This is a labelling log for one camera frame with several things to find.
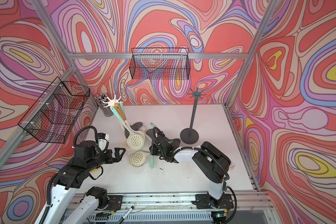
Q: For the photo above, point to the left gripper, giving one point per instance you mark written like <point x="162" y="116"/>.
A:
<point x="117" y="157"/>

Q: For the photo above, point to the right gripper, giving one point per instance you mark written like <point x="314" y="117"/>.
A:
<point x="153" y="149"/>

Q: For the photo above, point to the dark grey utensil rack stand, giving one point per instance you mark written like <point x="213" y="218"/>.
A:
<point x="190" y="135"/>

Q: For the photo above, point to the cream slotted spoon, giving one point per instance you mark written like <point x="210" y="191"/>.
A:
<point x="143" y="129"/>

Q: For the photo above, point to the grey skimmer mint handle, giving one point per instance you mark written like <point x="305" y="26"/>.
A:
<point x="127" y="133"/>

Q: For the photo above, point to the cream skimmer wooden handle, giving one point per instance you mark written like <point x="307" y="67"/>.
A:
<point x="136" y="138"/>

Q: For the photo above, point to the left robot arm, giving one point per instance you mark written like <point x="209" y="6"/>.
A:
<point x="90" y="152"/>

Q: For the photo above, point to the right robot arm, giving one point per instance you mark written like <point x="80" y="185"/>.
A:
<point x="211" y="161"/>

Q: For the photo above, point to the cream skimmer on table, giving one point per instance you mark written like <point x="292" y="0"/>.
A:
<point x="139" y="158"/>

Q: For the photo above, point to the cream utensil rack stand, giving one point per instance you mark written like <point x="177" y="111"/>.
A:
<point x="111" y="104"/>

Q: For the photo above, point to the yellow calculator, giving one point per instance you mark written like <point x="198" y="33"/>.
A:
<point x="98" y="169"/>

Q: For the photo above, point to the pen holder cup with pens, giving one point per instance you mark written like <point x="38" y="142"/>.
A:
<point x="103" y="104"/>

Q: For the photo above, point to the black marker pen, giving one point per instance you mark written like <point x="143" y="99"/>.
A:
<point x="128" y="213"/>

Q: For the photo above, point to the mint handle utensil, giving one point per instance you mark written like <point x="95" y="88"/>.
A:
<point x="174" y="142"/>

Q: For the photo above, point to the grey slotted spoon mint handle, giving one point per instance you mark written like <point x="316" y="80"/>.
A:
<point x="150" y="135"/>

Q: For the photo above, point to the grey slotted spatula mint handle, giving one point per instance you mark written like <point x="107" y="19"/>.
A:
<point x="137" y="126"/>

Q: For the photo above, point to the black wire basket left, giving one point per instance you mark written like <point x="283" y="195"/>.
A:
<point x="58" y="113"/>

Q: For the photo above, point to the black wire basket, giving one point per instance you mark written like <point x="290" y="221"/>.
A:
<point x="156" y="63"/>
<point x="58" y="113"/>

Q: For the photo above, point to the black wire basket back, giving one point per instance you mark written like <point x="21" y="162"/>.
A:
<point x="156" y="63"/>

